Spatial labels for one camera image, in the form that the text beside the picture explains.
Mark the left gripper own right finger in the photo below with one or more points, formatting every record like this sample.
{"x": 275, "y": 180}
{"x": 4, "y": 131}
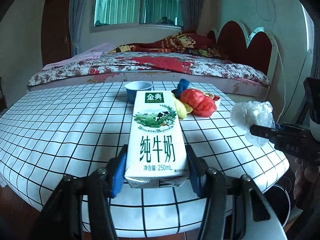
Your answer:
{"x": 196, "y": 173}

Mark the grey window curtain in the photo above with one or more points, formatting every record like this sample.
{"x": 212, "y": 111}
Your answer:
{"x": 191, "y": 13}
{"x": 75, "y": 13}

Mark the clear plastic bag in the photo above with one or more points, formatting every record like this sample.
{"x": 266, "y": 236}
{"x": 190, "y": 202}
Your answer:
{"x": 246, "y": 114}

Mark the person's right hand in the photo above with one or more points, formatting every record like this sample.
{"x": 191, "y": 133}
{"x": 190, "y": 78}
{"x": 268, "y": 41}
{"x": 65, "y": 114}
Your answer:
{"x": 305, "y": 174}

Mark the grey middle window curtain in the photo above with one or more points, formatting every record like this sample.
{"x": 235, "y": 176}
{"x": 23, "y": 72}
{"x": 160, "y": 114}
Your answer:
{"x": 191, "y": 13}

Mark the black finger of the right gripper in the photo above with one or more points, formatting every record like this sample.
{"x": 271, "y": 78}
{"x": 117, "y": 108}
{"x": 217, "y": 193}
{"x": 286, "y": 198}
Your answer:
{"x": 264, "y": 132}

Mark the pink cloth on bed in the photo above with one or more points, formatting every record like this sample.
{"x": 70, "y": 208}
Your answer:
{"x": 91, "y": 54}

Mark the dark blue cloth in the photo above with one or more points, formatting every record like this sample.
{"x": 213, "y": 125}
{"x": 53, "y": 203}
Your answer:
{"x": 182, "y": 86}

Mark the red plastic bag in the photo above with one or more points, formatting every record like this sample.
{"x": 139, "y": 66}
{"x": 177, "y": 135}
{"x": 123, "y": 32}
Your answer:
{"x": 201, "y": 104}

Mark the red heart-shaped headboard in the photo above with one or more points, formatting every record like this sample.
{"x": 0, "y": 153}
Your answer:
{"x": 257, "y": 49}

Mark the dark wooden door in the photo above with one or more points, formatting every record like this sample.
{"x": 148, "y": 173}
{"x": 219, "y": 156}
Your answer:
{"x": 55, "y": 37}

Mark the window with green curtain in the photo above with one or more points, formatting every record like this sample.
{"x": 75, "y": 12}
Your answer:
{"x": 145, "y": 12}

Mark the red patterned blanket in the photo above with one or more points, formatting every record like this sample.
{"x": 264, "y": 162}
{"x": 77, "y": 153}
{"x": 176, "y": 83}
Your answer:
{"x": 185, "y": 42}

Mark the small blue yogurt cup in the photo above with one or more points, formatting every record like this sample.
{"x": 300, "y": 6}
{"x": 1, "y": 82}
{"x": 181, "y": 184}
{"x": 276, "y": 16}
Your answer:
{"x": 135, "y": 86}

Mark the white grid tablecloth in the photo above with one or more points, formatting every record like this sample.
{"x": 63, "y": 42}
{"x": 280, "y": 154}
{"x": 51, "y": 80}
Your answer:
{"x": 78, "y": 129}

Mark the bed with floral sheet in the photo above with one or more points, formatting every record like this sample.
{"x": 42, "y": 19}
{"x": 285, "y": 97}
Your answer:
{"x": 234, "y": 78}

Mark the white green milk carton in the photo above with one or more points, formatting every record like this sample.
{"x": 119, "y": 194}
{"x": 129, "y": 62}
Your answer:
{"x": 156, "y": 155}

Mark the yellow cloth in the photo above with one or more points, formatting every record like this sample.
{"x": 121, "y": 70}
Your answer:
{"x": 182, "y": 109}

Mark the grey left window curtain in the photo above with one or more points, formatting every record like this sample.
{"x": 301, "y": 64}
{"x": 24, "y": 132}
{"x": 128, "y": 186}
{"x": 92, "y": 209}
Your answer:
{"x": 75, "y": 13}

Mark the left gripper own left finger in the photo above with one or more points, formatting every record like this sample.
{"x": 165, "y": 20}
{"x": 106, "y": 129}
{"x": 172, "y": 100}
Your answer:
{"x": 117, "y": 171}

